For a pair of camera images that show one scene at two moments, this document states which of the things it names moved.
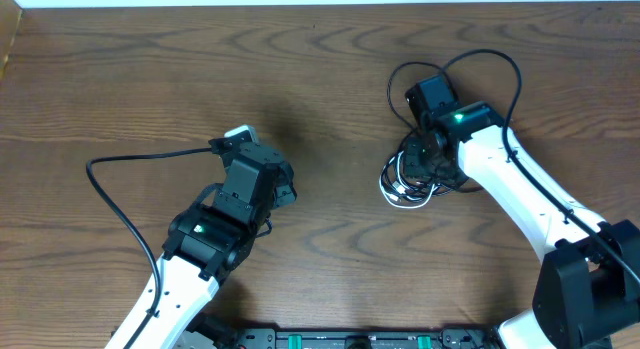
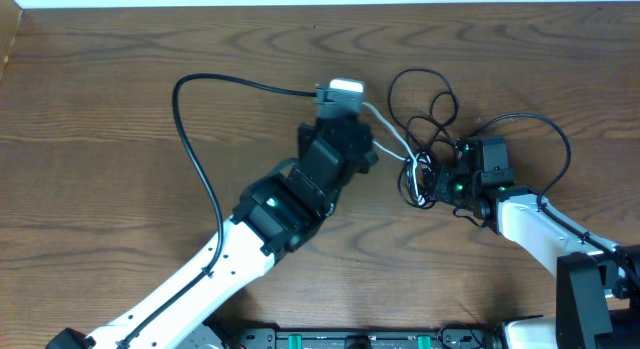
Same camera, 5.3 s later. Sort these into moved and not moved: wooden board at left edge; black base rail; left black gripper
Moved: left black gripper
Not moved: wooden board at left edge; black base rail
